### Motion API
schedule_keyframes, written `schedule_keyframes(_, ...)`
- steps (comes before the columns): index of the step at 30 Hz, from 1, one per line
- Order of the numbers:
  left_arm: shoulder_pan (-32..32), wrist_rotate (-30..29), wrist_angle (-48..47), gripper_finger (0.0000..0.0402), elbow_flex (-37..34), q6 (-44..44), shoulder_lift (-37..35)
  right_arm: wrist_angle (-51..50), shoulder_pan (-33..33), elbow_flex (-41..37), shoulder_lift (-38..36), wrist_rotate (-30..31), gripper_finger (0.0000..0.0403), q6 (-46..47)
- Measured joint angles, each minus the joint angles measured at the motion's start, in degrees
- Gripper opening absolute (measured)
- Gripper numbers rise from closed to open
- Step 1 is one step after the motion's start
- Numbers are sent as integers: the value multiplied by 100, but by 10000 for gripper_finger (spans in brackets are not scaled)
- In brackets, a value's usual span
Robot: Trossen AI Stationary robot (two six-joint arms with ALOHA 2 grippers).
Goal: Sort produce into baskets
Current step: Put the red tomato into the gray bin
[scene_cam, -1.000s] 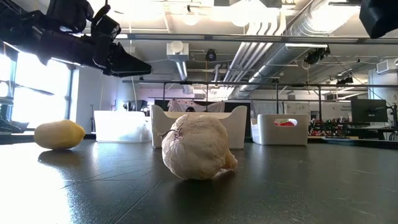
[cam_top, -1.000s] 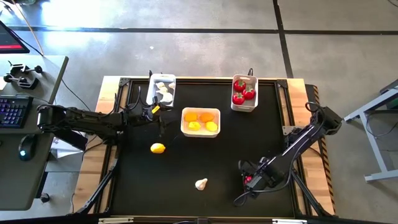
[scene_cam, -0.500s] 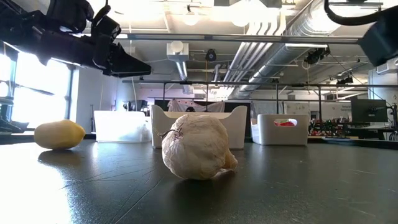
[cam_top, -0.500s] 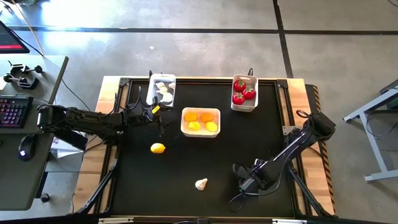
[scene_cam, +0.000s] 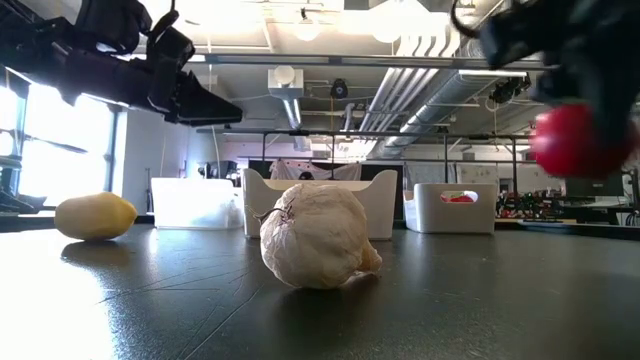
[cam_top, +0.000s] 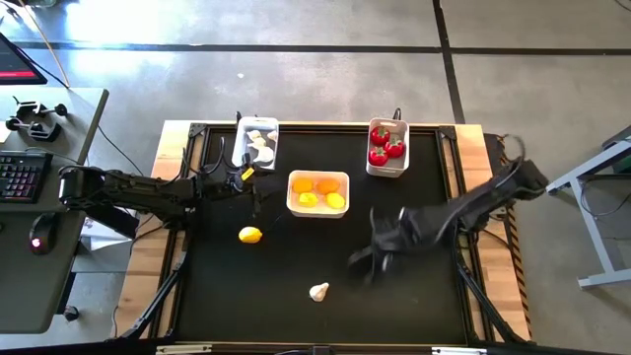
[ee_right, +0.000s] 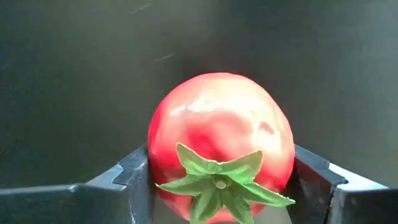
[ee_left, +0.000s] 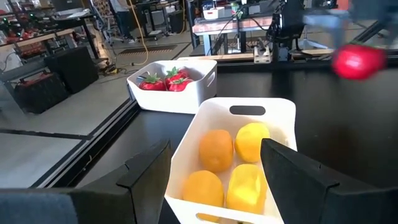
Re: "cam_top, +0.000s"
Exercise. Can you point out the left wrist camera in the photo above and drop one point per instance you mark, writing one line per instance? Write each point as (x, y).
(229, 181)

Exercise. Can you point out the grey metal stand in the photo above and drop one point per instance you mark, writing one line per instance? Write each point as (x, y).
(599, 236)

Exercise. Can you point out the white paper sheets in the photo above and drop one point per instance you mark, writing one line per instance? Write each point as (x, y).
(98, 239)

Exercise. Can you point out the yellow black hazard tape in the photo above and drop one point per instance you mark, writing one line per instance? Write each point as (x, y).
(522, 286)

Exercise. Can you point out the yellow tape tag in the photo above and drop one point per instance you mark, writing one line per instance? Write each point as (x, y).
(248, 174)

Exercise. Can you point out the black round knob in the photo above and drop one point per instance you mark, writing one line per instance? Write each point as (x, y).
(71, 313)

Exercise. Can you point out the black table mat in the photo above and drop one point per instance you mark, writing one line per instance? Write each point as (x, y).
(296, 296)

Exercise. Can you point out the dark computer monitor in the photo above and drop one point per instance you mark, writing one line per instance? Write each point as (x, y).
(17, 64)

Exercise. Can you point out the grey desk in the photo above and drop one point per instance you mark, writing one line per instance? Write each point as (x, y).
(29, 286)

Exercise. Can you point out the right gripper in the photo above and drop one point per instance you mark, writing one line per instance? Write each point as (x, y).
(394, 234)

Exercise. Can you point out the black desk base bar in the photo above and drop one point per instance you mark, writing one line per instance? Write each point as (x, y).
(113, 222)

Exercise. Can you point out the black screw clamp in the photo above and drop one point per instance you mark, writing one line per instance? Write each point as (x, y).
(29, 107)
(42, 130)

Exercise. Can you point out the narrow white plastic basket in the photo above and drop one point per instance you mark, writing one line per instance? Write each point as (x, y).
(400, 165)
(240, 148)

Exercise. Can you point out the black backlit keyboard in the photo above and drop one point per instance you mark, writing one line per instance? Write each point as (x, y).
(22, 177)

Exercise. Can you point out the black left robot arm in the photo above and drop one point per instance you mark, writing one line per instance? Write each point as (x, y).
(143, 190)

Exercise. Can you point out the black computer mouse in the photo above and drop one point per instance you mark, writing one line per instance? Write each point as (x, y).
(43, 232)

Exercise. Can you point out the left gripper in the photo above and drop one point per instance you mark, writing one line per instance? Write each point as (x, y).
(268, 190)

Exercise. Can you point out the white garlic bulb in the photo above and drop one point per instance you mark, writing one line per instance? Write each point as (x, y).
(318, 293)
(272, 135)
(264, 155)
(254, 134)

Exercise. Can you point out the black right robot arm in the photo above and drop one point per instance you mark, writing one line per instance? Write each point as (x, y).
(473, 207)

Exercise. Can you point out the silver metal bracket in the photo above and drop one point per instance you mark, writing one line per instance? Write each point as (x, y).
(458, 351)
(182, 350)

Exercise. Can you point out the red tomato green stem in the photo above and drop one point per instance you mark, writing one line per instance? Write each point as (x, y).
(379, 136)
(395, 147)
(378, 157)

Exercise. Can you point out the wide white plastic basket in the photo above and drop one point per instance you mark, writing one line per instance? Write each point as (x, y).
(318, 211)

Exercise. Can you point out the yellow lemon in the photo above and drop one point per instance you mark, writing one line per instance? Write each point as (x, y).
(328, 186)
(308, 199)
(335, 200)
(302, 185)
(250, 235)

